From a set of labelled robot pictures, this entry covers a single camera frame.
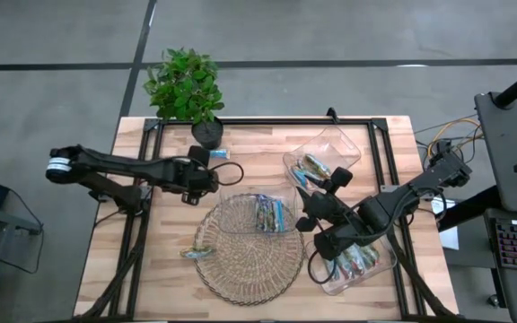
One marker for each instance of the black diagonal beam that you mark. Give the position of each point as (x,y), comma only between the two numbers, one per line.
(469,208)

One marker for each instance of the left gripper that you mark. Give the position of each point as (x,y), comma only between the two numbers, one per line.
(193,177)

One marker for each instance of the black aluminium table frame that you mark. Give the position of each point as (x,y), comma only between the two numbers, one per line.
(263,121)

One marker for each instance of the green plant in black pot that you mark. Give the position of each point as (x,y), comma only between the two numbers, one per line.
(184,85)

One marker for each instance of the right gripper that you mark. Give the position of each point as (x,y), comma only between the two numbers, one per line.
(339,213)

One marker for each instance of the black table clamp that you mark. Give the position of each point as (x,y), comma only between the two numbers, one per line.
(332,116)

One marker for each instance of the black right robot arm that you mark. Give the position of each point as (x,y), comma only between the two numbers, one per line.
(411,188)

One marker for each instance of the white paper sheet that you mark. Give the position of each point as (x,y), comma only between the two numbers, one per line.
(450,238)

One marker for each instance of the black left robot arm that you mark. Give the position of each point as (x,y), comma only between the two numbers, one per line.
(119,166)

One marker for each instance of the round woven placemat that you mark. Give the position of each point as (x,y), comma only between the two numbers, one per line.
(249,269)

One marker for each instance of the grey metal cart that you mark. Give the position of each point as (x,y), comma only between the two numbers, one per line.
(510,148)

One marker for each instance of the clear plastic bin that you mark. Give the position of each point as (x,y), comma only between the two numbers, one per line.
(236,215)
(335,143)
(379,273)

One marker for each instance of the green blue granola bar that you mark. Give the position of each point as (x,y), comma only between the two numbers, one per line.
(319,163)
(299,177)
(197,253)
(221,154)
(308,170)

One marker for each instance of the grey metal plate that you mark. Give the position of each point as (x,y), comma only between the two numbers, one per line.
(388,188)

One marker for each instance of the blue white granola bar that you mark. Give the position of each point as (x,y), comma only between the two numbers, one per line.
(270,216)
(280,216)
(260,214)

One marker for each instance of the black caster wheel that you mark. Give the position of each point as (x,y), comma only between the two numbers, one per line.
(493,300)

